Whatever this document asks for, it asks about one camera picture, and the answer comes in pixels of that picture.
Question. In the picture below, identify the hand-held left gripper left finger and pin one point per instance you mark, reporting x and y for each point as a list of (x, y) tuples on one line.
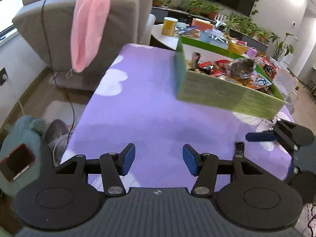
[(128, 159)]

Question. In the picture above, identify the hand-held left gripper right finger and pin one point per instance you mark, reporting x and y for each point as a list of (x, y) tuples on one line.
[(191, 160)]

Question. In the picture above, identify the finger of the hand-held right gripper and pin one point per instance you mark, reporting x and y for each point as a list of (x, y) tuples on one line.
[(261, 136), (239, 149)]

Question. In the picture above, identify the black white snack packet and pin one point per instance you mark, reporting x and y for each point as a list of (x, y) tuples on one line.
[(263, 82)]

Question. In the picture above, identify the orange bread slice packet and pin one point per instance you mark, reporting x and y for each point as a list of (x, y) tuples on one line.
[(244, 82)]

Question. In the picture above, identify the green cardboard box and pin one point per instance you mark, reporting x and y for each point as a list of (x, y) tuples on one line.
[(212, 91)]

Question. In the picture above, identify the clear bag of dark snack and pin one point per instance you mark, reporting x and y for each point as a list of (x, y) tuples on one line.
[(240, 68)]

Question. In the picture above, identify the red snack packet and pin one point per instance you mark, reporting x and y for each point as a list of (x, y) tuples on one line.
[(212, 68)]

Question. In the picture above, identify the dark snack packet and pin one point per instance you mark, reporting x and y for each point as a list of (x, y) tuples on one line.
[(195, 60)]

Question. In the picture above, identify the purple floral tablecloth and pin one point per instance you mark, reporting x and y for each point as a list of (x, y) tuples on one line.
[(148, 103)]

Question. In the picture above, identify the glass pitcher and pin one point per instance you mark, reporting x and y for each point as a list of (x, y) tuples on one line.
[(286, 82)]

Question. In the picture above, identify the red plastic bag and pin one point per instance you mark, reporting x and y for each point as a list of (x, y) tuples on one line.
[(269, 68)]

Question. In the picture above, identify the grey fuzzy object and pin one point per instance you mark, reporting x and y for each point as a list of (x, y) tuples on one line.
[(58, 132)]

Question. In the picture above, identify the white air purifier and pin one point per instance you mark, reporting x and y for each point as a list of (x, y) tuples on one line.
[(288, 59)]

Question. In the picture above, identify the pink box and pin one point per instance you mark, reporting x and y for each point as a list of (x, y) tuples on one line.
[(251, 52)]

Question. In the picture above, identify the yellow wicker basket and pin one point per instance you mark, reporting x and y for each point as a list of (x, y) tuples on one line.
[(237, 47)]

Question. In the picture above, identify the tall leafy plant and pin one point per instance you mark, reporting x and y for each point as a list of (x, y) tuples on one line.
[(281, 45)]

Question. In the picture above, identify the teal plush toy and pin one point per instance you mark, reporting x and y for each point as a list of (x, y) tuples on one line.
[(24, 133)]

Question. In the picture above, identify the blue basket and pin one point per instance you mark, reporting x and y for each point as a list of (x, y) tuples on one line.
[(212, 39)]

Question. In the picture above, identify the smartphone in red case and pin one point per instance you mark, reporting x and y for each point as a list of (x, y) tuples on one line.
[(16, 163)]

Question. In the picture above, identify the spider plant in vase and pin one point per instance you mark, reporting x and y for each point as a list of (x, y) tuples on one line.
[(231, 24)]

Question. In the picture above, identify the round white table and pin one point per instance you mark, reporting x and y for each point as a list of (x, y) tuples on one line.
[(163, 40)]

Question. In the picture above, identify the white router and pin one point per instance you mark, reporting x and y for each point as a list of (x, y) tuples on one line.
[(219, 20)]

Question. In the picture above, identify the orange tissue box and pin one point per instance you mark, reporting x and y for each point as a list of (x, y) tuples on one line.
[(202, 25)]

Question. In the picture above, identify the dark flat packet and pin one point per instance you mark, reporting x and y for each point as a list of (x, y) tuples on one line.
[(187, 31)]

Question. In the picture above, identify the grey armchair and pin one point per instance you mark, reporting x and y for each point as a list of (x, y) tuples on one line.
[(118, 29)]

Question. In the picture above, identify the yellow canister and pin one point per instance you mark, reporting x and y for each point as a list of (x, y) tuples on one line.
[(169, 27)]

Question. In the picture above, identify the trailing vine plant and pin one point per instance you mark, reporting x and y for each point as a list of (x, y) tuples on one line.
[(256, 1)]

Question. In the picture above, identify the pink towel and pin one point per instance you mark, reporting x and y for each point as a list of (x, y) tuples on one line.
[(88, 24)]

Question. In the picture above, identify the wall outlet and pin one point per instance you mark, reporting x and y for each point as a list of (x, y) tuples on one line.
[(3, 76)]

